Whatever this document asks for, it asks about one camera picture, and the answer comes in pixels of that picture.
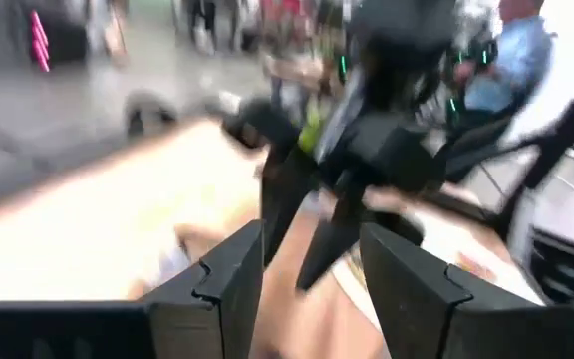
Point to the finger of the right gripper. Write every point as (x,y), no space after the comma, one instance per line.
(334,229)
(284,199)

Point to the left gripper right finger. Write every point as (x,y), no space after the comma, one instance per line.
(416,309)

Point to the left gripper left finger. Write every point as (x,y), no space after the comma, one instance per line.
(227,299)

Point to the person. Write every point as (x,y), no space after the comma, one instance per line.
(516,55)

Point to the black aluminium table frame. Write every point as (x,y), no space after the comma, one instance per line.
(566,124)

